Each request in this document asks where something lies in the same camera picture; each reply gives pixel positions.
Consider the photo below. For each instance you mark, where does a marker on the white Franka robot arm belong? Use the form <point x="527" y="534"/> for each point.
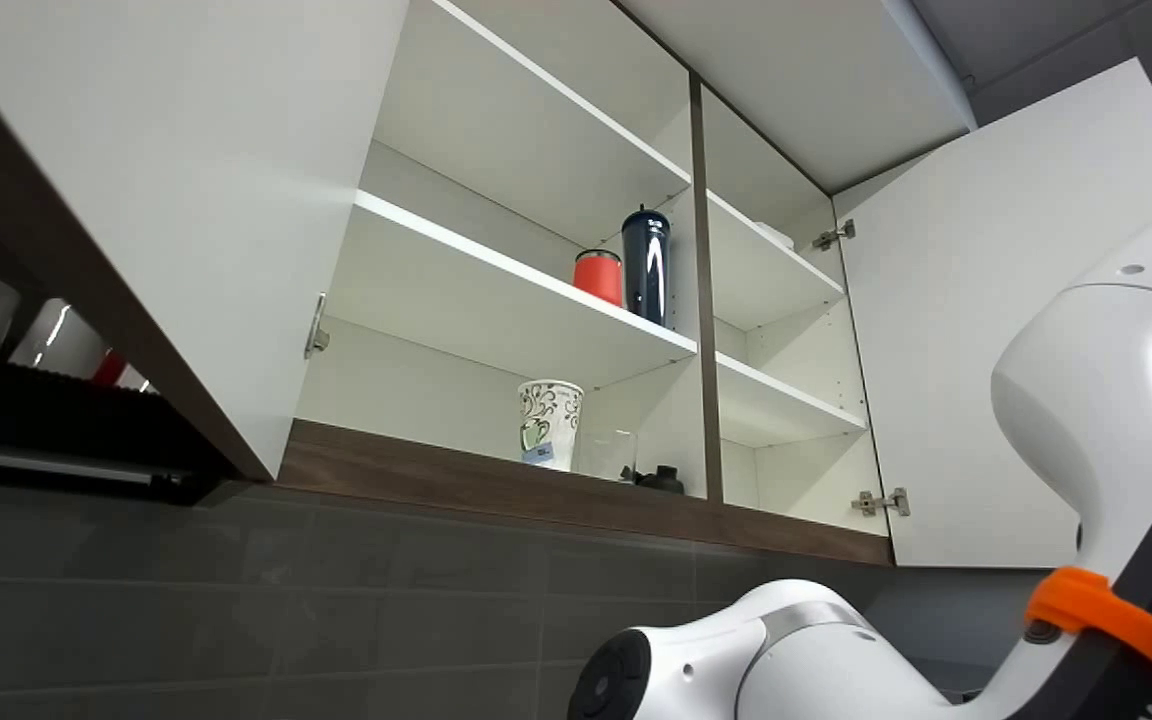
<point x="1109" y="373"/>

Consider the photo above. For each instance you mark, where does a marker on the patterned paper cup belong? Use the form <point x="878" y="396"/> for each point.
<point x="551" y="426"/>

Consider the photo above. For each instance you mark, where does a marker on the red canister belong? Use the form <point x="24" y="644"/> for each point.
<point x="596" y="277"/>

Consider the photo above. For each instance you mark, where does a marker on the dark blue tumbler bottle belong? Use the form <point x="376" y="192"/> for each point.
<point x="644" y="265"/>

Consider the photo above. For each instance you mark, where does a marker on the small black object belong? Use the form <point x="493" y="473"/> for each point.
<point x="654" y="476"/>

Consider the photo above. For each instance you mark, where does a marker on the metal cabinet hinge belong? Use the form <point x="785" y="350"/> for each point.
<point x="832" y="239"/>
<point x="881" y="501"/>
<point x="317" y="333"/>

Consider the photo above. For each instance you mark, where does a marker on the white cabinet door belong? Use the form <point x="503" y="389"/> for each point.
<point x="202" y="174"/>
<point x="951" y="333"/>

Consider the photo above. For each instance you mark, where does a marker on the dark shelf unit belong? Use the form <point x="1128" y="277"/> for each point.
<point x="81" y="426"/>

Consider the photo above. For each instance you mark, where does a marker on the white wall cabinet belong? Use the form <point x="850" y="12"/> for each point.
<point x="499" y="306"/>

